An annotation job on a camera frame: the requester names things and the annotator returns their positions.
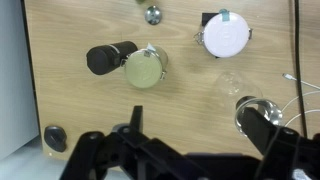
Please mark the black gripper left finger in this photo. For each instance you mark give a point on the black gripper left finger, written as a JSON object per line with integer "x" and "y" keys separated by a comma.
{"x": 140, "y": 146}

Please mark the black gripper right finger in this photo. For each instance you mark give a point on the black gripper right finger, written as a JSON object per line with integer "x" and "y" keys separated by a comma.
{"x": 266, "y": 136}

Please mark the glass carafe with metal funnel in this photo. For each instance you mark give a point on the glass carafe with metal funnel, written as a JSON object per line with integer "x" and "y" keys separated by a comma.
{"x": 233, "y": 85}

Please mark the glass jar green lid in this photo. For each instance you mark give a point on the glass jar green lid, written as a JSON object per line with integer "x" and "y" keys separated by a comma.
{"x": 144, "y": 70}

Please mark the black computer mouse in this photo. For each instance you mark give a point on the black computer mouse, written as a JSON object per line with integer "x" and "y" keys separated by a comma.
{"x": 55, "y": 138}

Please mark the black thermos flask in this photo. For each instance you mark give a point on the black thermos flask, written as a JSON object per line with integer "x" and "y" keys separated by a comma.
{"x": 106, "y": 57}

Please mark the glass jar white lid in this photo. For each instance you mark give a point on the glass jar white lid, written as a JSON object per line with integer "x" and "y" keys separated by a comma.
{"x": 226, "y": 35}

